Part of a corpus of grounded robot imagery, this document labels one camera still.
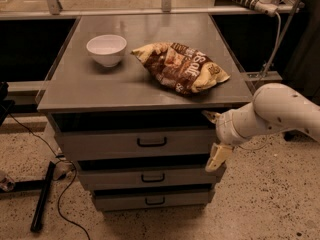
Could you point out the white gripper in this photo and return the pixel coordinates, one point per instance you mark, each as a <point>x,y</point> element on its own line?
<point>225,128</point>

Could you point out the grey top drawer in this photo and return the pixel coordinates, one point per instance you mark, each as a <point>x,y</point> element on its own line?
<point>97,145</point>

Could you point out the grey drawer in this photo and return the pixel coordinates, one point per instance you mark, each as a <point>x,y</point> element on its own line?
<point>149,177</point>
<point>97,145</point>
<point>151,200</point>

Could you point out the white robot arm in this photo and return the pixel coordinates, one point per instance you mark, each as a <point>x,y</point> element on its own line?
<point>274,108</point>

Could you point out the grey drawer cabinet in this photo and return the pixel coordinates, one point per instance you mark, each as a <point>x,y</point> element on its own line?
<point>130,118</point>

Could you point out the grey bottom drawer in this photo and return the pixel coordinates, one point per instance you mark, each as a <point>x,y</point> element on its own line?
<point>151,200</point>

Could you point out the grey middle drawer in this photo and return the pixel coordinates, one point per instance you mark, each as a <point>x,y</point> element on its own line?
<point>149,177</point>

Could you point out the brown yellow chip bag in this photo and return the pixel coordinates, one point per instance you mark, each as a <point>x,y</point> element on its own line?
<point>179,67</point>

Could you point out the white ceramic bowl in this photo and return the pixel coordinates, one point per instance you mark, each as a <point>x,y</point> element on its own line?
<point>107,50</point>

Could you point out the white power strip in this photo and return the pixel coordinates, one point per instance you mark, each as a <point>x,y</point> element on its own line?
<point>261,6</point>

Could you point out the black metal bar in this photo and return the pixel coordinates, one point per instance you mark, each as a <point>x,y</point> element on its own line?
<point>36,224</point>

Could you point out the grey metal rail frame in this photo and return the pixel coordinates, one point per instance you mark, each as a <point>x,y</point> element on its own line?
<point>133,4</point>

